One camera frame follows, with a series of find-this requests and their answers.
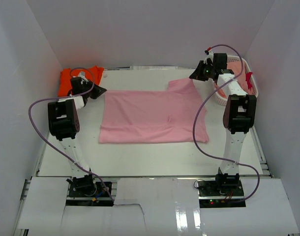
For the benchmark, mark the aluminium frame rail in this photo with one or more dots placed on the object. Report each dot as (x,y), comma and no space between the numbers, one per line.
(18,231)

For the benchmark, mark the pink t shirt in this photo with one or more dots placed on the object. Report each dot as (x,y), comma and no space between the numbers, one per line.
(152,117)

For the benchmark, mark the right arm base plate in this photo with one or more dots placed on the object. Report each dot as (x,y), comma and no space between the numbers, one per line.
(212,197)

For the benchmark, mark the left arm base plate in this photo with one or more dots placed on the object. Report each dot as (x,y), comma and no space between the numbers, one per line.
(90,197)

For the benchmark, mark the magenta cloth in basket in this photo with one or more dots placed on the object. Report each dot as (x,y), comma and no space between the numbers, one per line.
(248,80)

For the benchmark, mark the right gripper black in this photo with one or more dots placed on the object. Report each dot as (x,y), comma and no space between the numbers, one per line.
(197,74)

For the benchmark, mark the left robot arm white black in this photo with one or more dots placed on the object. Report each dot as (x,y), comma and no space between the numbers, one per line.
(64,124)

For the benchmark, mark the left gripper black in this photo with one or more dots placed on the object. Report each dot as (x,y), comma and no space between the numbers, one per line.
(97,90)

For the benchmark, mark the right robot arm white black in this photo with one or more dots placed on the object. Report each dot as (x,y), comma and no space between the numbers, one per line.
(238,117)

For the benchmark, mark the folded orange t shirt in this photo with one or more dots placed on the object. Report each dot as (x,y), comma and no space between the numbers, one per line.
(94,72)

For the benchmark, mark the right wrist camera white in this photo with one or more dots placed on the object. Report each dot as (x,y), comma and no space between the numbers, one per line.
(209,56)

